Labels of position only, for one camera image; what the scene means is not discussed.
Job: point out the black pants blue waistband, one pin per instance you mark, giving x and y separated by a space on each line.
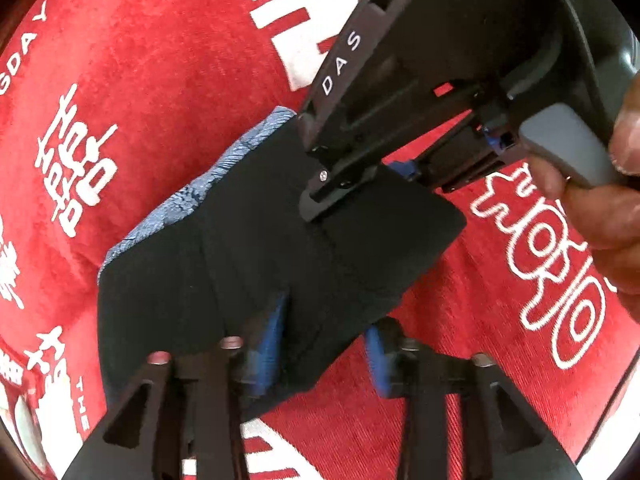
230 255

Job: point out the person's right hand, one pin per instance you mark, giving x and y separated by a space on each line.
607 218

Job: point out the red blanket white characters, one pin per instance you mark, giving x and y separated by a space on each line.
109 106

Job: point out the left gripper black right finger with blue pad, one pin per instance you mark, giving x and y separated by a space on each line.
503 437

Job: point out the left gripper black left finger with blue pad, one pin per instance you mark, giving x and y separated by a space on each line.
178 407

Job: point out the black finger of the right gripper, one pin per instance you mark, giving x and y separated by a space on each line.
336 177

